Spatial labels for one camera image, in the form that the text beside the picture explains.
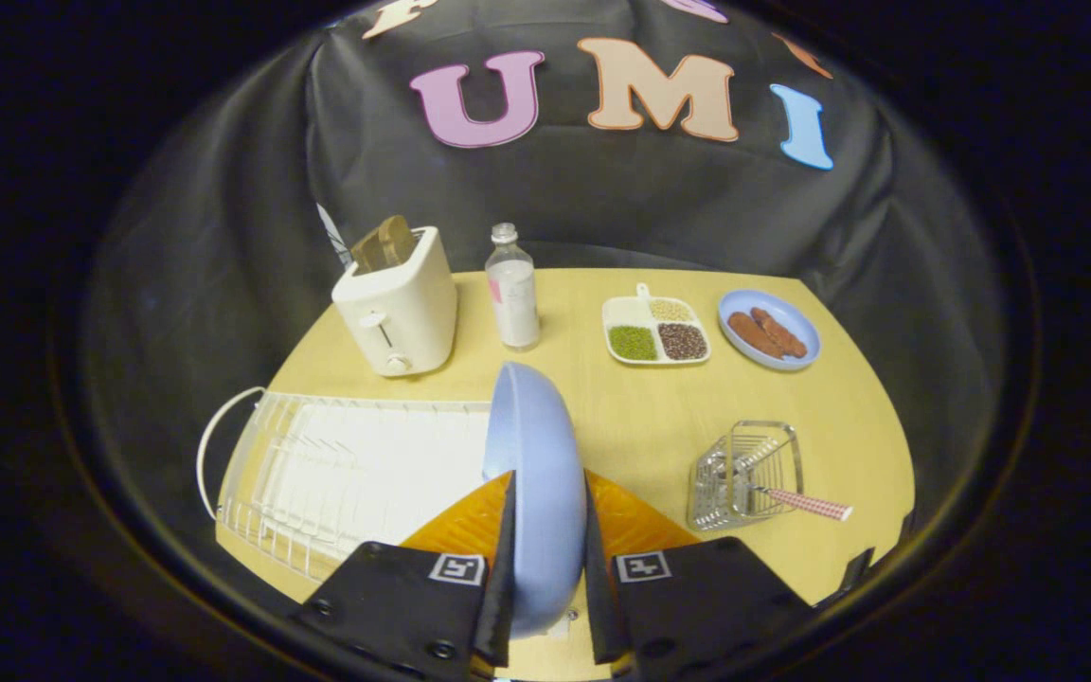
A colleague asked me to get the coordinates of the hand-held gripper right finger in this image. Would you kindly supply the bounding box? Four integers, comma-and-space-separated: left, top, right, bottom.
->
584, 471, 816, 682

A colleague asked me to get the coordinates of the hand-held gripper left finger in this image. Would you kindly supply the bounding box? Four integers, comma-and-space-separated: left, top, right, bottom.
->
292, 471, 517, 682

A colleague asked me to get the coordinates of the wire basket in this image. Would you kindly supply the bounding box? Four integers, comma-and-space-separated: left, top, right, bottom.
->
686, 421, 804, 532

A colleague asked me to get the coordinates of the white dish rack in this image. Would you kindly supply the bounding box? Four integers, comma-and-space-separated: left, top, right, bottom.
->
196, 386, 493, 582

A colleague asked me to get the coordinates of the spoon with checkered handle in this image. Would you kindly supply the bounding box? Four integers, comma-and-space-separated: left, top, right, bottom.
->
722, 438, 854, 523

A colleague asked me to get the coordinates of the blue plate with sausages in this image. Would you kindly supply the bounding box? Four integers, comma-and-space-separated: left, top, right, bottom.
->
717, 289, 822, 371

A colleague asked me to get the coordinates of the white divided tray with grains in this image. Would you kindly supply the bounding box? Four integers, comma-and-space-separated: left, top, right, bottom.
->
601, 282, 712, 367

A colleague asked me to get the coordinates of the clear plastic bottle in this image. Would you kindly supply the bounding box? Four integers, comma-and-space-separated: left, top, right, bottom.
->
485, 223, 542, 351

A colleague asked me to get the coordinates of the cream toaster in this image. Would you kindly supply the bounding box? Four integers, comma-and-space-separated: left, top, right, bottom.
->
331, 225, 459, 378

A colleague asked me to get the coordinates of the brown sausage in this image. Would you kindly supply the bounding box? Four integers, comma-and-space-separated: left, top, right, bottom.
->
727, 312, 784, 360
750, 306, 808, 359

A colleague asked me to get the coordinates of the toast slice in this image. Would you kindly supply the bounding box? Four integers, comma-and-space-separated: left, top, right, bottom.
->
350, 215, 419, 275

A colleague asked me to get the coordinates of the black backdrop cloth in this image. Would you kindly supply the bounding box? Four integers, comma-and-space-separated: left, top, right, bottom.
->
81, 0, 1015, 531

